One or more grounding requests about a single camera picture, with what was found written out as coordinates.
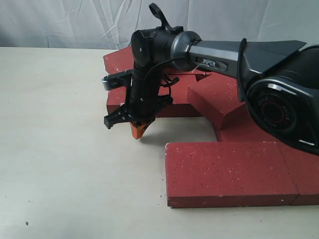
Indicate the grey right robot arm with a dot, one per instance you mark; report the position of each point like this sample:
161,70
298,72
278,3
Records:
277,81

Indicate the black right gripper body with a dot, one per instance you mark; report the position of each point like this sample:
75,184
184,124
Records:
149,49

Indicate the red second row brick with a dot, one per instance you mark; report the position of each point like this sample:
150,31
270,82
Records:
237,125

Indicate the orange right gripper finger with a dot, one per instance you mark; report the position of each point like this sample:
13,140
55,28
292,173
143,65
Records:
138,128

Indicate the white fabric backdrop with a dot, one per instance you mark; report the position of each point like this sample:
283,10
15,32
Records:
109,24

